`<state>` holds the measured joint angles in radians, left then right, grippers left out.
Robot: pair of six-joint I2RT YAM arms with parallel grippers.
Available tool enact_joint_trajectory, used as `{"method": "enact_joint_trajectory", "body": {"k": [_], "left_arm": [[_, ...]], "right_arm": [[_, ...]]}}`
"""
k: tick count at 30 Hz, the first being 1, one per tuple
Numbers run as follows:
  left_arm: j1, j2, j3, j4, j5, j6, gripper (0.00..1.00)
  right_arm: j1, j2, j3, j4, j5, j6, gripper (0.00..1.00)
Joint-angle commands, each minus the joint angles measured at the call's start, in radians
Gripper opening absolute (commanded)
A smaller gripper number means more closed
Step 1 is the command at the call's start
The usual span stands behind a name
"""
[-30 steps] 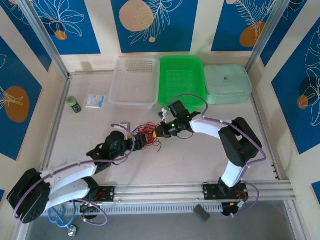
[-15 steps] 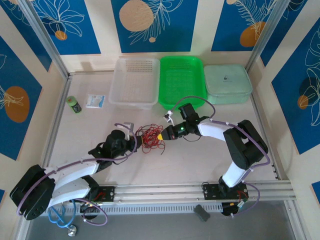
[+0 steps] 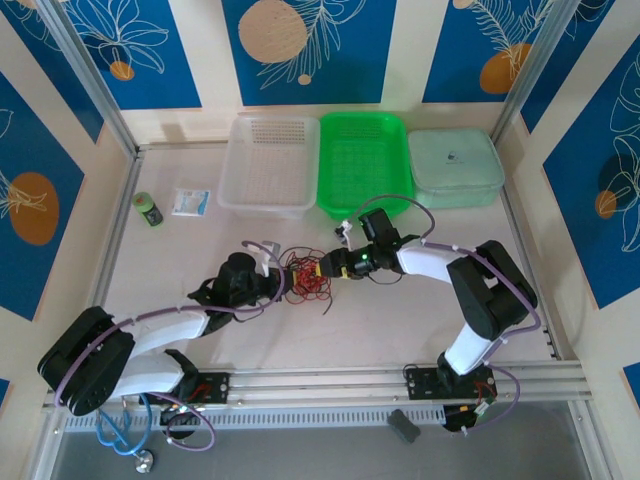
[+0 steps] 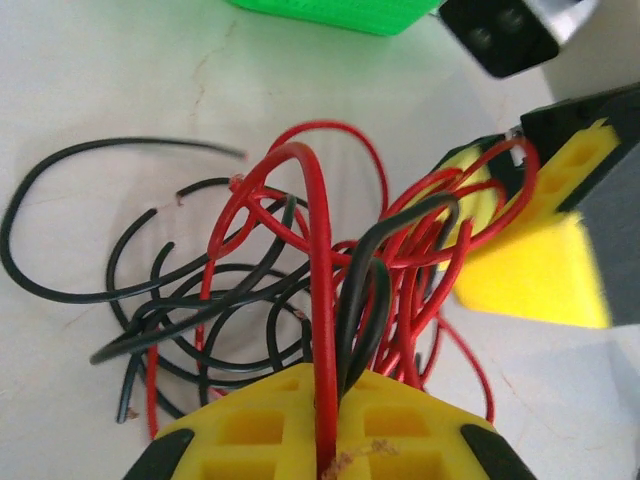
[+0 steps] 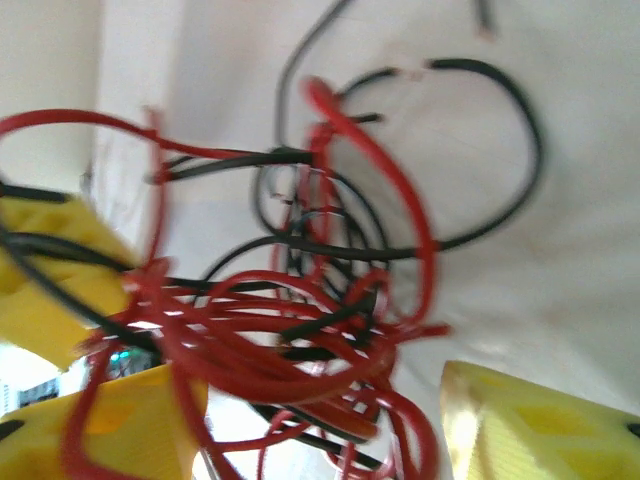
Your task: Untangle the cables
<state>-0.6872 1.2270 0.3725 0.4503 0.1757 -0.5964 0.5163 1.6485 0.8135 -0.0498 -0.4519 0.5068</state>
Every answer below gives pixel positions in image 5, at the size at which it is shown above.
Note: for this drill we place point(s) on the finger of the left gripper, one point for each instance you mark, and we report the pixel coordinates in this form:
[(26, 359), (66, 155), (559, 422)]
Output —
[(45, 300)]

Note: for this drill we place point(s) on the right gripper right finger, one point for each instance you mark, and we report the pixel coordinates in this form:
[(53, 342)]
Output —
[(540, 440)]

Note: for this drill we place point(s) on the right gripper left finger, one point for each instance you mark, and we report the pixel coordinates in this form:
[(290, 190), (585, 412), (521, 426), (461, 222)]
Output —
[(130, 430)]

